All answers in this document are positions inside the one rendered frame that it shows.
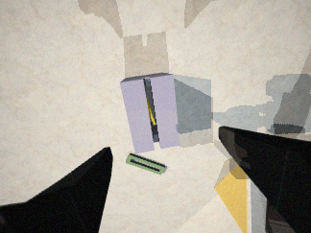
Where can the green rectangular holder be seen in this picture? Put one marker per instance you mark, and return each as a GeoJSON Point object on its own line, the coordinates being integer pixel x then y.
{"type": "Point", "coordinates": [146, 161]}

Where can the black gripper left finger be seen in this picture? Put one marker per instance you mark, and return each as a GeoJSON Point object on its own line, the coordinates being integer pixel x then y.
{"type": "Point", "coordinates": [74, 204]}

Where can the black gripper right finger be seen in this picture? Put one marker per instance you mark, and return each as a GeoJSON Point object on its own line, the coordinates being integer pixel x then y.
{"type": "Point", "coordinates": [280, 167]}

